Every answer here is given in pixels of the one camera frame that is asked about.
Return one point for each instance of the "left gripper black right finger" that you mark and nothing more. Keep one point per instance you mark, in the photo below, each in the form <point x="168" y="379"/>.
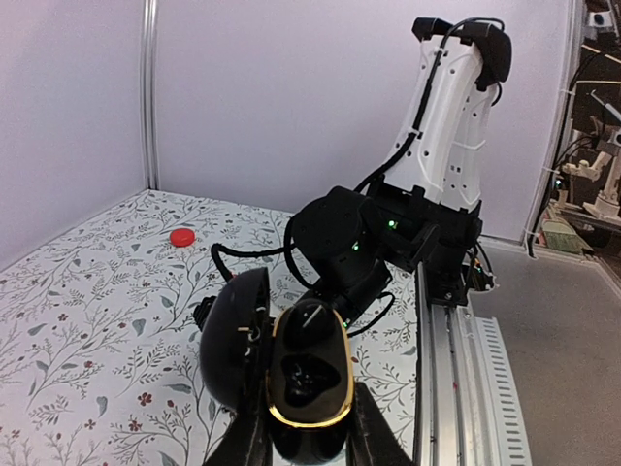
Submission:
<point x="370" y="441"/>

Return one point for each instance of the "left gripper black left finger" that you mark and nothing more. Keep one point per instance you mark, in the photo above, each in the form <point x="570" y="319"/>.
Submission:
<point x="246" y="443"/>

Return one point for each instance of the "black earbud charging case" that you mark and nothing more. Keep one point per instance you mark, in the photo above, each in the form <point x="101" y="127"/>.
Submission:
<point x="295" y="366"/>

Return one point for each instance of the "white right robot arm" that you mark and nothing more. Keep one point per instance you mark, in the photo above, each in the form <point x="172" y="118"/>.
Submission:
<point x="419" y="209"/>

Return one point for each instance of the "red round charging case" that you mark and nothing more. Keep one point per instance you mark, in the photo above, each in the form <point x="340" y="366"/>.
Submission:
<point x="182" y="237"/>

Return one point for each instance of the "floral patterned table mat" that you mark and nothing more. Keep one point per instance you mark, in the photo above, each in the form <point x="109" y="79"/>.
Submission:
<point x="99" y="349"/>

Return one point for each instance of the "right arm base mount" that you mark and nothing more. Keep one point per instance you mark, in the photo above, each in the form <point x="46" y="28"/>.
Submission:
<point x="449" y="274"/>

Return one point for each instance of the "left aluminium frame post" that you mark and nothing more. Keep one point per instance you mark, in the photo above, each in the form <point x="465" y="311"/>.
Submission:
<point x="147" y="93"/>

